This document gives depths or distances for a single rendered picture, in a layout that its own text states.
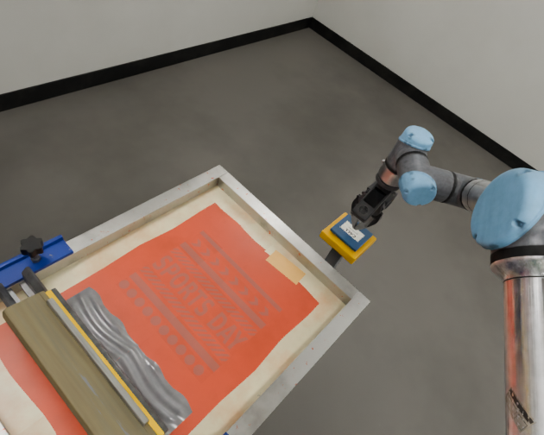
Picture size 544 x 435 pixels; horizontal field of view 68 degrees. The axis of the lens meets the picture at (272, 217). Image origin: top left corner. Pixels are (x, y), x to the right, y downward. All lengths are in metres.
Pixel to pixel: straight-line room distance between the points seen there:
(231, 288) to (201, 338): 0.15
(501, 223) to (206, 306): 0.66
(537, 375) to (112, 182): 2.26
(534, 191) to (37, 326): 0.82
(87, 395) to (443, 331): 2.07
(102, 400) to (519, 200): 0.71
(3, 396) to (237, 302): 0.49
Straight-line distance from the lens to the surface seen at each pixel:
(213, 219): 1.14
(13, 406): 0.94
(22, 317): 0.88
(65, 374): 0.83
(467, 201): 0.98
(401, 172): 0.98
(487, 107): 4.09
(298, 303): 1.06
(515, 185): 0.61
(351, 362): 2.18
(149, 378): 0.92
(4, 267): 1.01
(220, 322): 0.98
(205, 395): 0.92
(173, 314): 0.98
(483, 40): 4.00
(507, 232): 0.58
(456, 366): 2.51
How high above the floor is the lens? 1.84
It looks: 48 degrees down
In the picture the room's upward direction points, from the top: 23 degrees clockwise
